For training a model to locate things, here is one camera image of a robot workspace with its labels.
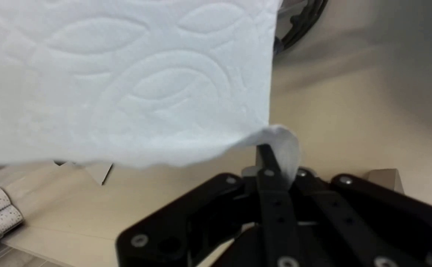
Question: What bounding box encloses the white embossed paper towel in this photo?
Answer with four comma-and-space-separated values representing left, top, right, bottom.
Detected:
0, 0, 301, 182

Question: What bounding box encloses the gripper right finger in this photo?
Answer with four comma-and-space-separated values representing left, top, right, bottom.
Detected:
289, 168, 432, 267

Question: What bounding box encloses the black cable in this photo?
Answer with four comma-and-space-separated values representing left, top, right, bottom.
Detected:
274, 0, 328, 55

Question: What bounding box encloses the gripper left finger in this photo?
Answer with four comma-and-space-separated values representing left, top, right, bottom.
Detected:
115, 144, 301, 267

